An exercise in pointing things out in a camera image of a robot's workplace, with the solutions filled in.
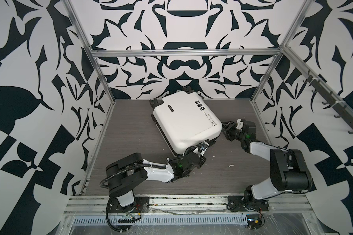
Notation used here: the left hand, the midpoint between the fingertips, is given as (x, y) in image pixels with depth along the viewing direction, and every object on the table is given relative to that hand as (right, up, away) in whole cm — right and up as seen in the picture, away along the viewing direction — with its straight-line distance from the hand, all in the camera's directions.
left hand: (205, 147), depth 80 cm
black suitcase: (-11, +15, +3) cm, 19 cm away
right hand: (+12, +12, +10) cm, 20 cm away
